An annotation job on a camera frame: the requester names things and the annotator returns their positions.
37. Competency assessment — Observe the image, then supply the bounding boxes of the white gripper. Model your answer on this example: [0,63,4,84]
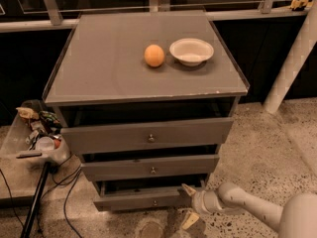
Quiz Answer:
[181,183,221,230]

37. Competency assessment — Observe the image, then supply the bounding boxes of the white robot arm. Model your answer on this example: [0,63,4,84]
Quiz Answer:
[182,182,317,238]

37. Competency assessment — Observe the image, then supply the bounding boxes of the grey drawer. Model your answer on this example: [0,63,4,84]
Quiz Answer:
[93,175,206,211]
[81,155,219,181]
[61,118,233,155]

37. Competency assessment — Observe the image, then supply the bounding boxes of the black stand pole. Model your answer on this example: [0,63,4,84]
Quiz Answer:
[20,162,51,238]

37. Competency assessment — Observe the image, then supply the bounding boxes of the grey bottom drawer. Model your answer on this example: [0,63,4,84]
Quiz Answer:
[93,175,206,211]

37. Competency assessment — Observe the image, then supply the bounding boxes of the grey drawer cabinet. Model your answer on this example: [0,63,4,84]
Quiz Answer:
[42,10,250,196]

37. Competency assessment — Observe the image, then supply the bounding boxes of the metal railing frame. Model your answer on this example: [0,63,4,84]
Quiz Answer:
[0,0,312,33]

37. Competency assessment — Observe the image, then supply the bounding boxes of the grey middle drawer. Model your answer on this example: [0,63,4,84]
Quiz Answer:
[81,155,219,181]

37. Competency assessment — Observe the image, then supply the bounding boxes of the yellow clamp on rail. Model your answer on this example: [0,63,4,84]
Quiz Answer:
[290,0,308,11]

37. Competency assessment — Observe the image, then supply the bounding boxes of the white paper bowl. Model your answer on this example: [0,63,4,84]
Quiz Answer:
[169,38,214,66]

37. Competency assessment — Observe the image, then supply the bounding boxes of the assorted items in bin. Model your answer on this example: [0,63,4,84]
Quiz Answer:
[16,107,61,151]

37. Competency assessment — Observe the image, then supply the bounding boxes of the orange ball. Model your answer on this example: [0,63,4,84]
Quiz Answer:
[144,45,164,67]

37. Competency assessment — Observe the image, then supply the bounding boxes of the white diagonal support post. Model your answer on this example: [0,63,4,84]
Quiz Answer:
[264,0,317,114]

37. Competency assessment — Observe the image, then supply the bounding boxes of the grey top drawer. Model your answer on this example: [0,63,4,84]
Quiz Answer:
[61,118,233,155]

